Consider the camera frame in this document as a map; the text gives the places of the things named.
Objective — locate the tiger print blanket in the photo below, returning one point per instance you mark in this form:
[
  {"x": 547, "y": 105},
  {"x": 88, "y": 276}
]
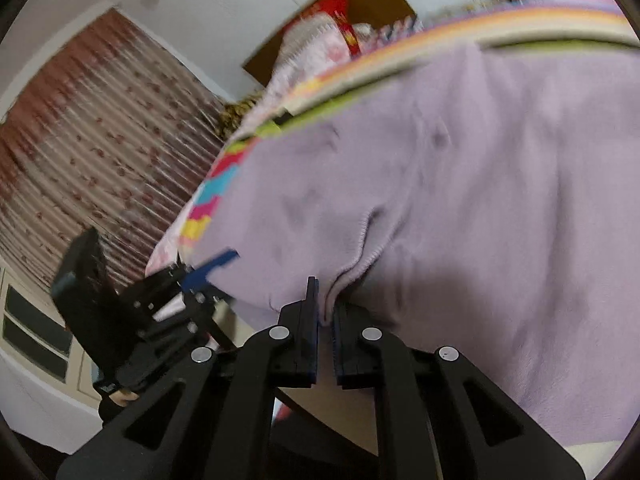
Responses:
[{"x": 235, "y": 115}]

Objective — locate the brown floral curtain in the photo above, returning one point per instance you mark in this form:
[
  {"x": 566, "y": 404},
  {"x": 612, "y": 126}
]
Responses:
[{"x": 100, "y": 135}]

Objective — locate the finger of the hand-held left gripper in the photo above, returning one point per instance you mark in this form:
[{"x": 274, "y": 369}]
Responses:
[
  {"x": 210, "y": 264},
  {"x": 212, "y": 317}
]

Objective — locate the white framed window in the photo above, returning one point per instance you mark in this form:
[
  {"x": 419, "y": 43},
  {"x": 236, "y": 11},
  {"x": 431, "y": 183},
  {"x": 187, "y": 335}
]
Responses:
[{"x": 30, "y": 320}]

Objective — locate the purple pants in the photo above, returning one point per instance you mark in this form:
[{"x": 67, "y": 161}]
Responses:
[{"x": 475, "y": 185}]

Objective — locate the red patterned pillow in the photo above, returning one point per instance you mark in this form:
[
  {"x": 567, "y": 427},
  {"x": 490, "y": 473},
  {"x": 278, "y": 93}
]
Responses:
[{"x": 337, "y": 10}]

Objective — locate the pink floral quilt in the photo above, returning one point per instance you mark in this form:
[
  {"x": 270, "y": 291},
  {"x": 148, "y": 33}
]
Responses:
[{"x": 320, "y": 50}]

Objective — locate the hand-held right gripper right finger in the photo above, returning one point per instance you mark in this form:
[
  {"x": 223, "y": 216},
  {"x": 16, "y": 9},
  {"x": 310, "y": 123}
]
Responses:
[{"x": 337, "y": 345}]

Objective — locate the colourful striped mat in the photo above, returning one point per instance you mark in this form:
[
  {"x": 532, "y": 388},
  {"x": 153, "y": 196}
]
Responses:
[{"x": 220, "y": 180}]

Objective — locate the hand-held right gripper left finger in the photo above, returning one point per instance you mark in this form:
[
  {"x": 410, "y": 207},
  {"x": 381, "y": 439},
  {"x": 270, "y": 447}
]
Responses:
[{"x": 312, "y": 330}]

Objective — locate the person's left hand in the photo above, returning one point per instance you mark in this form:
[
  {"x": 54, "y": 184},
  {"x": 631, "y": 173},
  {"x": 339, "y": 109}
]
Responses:
[{"x": 127, "y": 396}]

